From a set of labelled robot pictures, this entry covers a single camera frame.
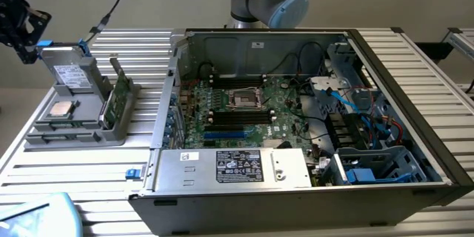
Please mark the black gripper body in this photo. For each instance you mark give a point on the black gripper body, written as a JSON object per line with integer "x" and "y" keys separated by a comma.
{"x": 11, "y": 4}

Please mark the green RAM stick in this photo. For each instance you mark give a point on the green RAM stick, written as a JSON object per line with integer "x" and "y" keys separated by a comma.
{"x": 70, "y": 124}

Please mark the black RAM slot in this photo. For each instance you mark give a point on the black RAM slot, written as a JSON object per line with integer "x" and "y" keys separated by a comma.
{"x": 238, "y": 82}
{"x": 242, "y": 112}
{"x": 242, "y": 115}
{"x": 238, "y": 76}
{"x": 238, "y": 79}
{"x": 238, "y": 85}
{"x": 242, "y": 119}
{"x": 242, "y": 123}

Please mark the hard disk in blue caddy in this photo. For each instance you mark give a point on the hard disk in blue caddy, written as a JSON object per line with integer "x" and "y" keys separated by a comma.
{"x": 69, "y": 65}

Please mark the CPU with copper lid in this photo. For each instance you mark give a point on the CPU with copper lid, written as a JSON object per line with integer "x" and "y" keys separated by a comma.
{"x": 63, "y": 108}

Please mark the green graphics card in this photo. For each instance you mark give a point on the green graphics card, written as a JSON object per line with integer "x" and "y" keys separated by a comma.
{"x": 118, "y": 95}

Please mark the grey parts rack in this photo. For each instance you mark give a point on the grey parts rack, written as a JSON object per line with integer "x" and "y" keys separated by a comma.
{"x": 85, "y": 137}

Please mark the blue case latch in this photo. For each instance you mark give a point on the blue case latch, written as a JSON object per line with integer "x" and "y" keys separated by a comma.
{"x": 134, "y": 173}

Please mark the CPU socket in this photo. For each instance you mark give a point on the CPU socket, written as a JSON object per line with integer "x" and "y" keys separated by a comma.
{"x": 244, "y": 98}

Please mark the black expansion slot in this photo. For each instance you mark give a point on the black expansion slot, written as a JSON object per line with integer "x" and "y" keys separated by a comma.
{"x": 224, "y": 128}

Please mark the blue expansion slot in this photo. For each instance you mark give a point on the blue expansion slot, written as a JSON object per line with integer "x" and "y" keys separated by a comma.
{"x": 226, "y": 135}

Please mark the silver power supply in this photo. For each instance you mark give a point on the silver power supply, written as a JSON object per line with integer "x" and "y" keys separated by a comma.
{"x": 207, "y": 169}

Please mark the light blue rounded cover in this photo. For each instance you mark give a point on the light blue rounded cover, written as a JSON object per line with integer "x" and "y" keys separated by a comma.
{"x": 37, "y": 217}

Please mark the green motherboard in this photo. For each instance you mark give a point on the green motherboard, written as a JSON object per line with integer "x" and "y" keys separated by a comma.
{"x": 281, "y": 103}

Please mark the silver chipset heatsink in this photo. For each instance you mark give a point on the silver chipset heatsink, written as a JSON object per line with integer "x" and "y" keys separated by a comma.
{"x": 274, "y": 144}

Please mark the metal disk bay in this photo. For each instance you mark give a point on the metal disk bay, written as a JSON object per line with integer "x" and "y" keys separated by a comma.
{"x": 345, "y": 62}

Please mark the open black PC case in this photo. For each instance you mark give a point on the open black PC case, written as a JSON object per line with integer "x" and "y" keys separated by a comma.
{"x": 289, "y": 212}

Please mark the grey drive cage blue latch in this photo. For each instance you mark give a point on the grey drive cage blue latch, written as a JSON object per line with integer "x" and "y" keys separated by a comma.
{"x": 374, "y": 165}

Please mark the aluminium side table frame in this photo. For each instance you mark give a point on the aluminium side table frame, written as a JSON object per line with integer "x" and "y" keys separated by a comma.
{"x": 461, "y": 42}

